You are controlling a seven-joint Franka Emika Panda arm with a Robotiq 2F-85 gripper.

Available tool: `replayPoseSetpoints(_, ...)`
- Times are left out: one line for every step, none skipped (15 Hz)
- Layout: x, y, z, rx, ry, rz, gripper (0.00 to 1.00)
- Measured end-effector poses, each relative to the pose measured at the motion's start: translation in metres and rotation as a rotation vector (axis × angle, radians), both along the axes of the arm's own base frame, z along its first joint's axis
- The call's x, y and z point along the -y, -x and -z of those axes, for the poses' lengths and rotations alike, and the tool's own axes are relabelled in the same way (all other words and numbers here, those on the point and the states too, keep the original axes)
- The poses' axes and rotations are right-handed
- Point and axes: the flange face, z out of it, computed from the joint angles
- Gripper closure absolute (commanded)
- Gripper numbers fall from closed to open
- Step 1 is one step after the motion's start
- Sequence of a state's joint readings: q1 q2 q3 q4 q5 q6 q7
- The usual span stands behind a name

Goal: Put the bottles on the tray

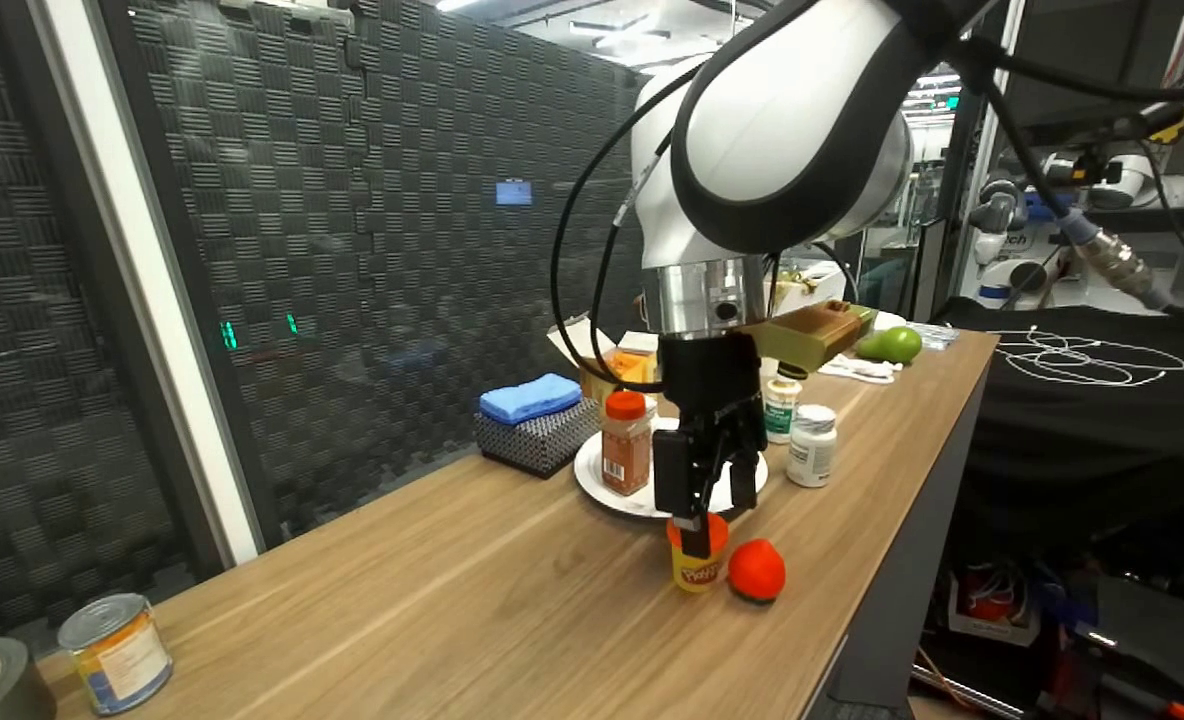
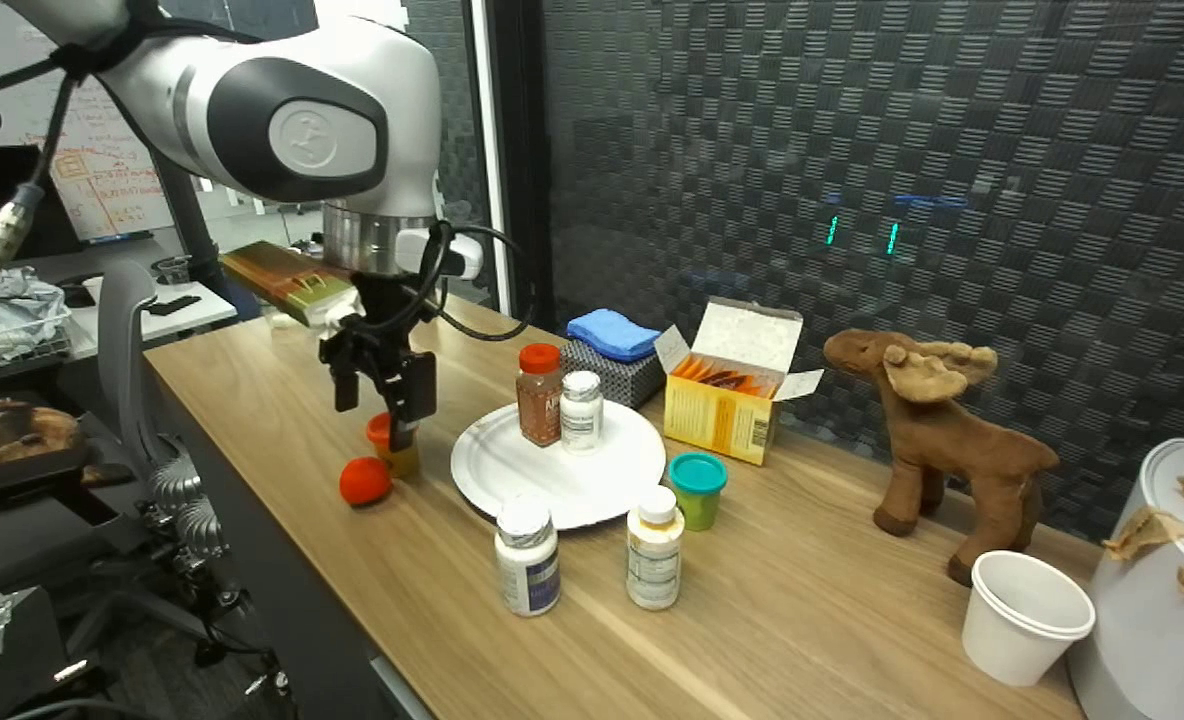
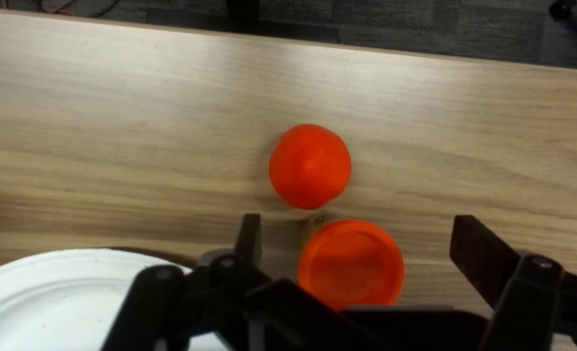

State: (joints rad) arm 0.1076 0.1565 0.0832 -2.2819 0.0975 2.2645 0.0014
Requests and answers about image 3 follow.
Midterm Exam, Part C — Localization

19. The white paper plate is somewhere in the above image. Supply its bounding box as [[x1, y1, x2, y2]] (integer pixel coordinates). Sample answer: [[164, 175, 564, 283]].
[[0, 247, 232, 351]]

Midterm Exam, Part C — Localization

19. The yellow putty tub orange lid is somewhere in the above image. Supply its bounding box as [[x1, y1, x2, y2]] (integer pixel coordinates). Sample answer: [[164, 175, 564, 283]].
[[297, 214, 408, 312]]

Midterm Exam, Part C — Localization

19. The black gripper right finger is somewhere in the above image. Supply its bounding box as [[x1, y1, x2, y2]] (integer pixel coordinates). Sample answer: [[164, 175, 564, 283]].
[[449, 212, 577, 351]]

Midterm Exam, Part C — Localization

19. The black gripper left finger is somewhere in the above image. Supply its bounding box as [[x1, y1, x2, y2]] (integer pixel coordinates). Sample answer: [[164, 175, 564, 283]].
[[100, 212, 369, 351]]

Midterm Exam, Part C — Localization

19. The orange ball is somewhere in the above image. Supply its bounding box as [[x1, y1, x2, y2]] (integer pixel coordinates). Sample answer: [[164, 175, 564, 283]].
[[268, 123, 355, 210]]

